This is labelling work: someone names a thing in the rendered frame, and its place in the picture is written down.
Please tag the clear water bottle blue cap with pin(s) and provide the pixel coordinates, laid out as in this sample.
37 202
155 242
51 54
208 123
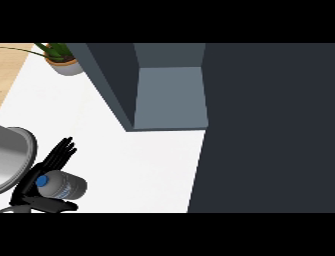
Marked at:
65 186

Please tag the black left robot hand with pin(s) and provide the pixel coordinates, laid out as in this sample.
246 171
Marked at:
53 160

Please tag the dark grey cabinet door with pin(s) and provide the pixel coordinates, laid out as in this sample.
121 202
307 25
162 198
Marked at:
279 128

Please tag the potted green plant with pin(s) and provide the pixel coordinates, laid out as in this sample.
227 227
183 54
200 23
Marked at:
62 58

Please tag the dark grey cabinet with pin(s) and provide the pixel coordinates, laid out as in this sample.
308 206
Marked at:
146 86

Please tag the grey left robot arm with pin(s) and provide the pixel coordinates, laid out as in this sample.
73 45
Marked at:
11 209

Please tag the large grey metal pot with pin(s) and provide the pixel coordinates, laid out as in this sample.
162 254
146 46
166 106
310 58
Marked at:
1 156

